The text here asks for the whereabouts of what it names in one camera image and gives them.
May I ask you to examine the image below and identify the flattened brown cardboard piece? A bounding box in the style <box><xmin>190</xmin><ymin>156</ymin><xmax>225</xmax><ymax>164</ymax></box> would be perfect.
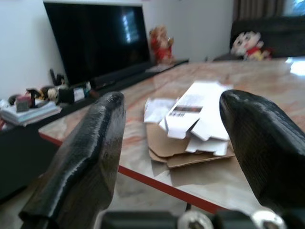
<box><xmin>145</xmin><ymin>123</ymin><xmax>236</xmax><ymax>169</ymax></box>

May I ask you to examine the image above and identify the brown curtain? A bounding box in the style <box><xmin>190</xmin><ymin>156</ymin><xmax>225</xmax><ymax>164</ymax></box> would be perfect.
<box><xmin>232</xmin><ymin>0</ymin><xmax>285</xmax><ymax>21</ymax></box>

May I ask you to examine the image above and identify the crumpled white paper scrap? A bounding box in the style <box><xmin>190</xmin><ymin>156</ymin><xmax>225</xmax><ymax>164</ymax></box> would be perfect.
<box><xmin>143</xmin><ymin>96</ymin><xmax>181</xmax><ymax>124</ymax></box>

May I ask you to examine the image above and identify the long black tv cabinet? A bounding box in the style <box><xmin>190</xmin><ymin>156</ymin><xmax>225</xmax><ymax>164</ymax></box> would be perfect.
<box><xmin>0</xmin><ymin>58</ymin><xmax>190</xmax><ymax>205</ymax></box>

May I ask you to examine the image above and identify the red and gold figurine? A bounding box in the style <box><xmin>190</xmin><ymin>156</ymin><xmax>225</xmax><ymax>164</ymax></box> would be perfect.
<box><xmin>149</xmin><ymin>25</ymin><xmax>176</xmax><ymax>64</ymax></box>

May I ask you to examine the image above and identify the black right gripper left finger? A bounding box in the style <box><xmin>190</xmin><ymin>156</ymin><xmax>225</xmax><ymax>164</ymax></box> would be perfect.
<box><xmin>18</xmin><ymin>91</ymin><xmax>127</xmax><ymax>229</ymax></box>

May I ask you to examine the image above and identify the dark sofa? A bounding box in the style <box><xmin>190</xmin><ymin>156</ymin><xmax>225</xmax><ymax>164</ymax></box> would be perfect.
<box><xmin>213</xmin><ymin>15</ymin><xmax>305</xmax><ymax>62</ymax></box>

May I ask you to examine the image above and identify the black box with label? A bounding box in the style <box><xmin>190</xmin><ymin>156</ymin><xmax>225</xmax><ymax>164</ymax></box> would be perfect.
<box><xmin>57</xmin><ymin>86</ymin><xmax>92</xmax><ymax>104</ymax></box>

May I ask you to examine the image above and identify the flattened white carton with print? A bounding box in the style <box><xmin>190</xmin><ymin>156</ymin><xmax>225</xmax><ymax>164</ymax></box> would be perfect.
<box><xmin>158</xmin><ymin>80</ymin><xmax>234</xmax><ymax>156</ymax></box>

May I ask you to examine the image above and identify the small grey and pink box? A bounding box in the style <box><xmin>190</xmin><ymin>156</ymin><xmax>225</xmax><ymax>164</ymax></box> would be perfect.
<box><xmin>14</xmin><ymin>95</ymin><xmax>31</xmax><ymax>113</ymax></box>

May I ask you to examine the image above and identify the stack of books and papers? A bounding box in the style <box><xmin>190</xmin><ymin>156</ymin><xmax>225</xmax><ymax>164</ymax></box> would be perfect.
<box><xmin>0</xmin><ymin>98</ymin><xmax>63</xmax><ymax>126</ymax></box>

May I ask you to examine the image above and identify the cartoon boy plush doll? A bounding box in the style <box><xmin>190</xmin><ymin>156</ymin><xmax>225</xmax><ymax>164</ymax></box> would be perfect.
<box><xmin>230</xmin><ymin>30</ymin><xmax>274</xmax><ymax>62</ymax></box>

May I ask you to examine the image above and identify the large black flat television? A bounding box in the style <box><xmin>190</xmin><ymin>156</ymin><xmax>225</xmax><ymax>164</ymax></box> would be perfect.
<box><xmin>43</xmin><ymin>0</ymin><xmax>152</xmax><ymax>86</ymax></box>

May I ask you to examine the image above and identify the small dark figurine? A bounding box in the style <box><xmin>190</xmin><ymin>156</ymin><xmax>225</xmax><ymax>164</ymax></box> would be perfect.
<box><xmin>25</xmin><ymin>87</ymin><xmax>48</xmax><ymax>109</ymax></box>

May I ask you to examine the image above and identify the black soundbar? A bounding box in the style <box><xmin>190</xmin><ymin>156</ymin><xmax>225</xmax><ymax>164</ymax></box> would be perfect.
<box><xmin>91</xmin><ymin>62</ymin><xmax>151</xmax><ymax>90</ymax></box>

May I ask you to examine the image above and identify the marble table with red edge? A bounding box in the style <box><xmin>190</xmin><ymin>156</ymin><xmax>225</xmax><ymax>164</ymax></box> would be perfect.
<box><xmin>38</xmin><ymin>56</ymin><xmax>305</xmax><ymax>215</ymax></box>

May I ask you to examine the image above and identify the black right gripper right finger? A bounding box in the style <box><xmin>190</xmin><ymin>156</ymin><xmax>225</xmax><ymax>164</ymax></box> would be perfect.
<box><xmin>219</xmin><ymin>89</ymin><xmax>305</xmax><ymax>214</ymax></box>

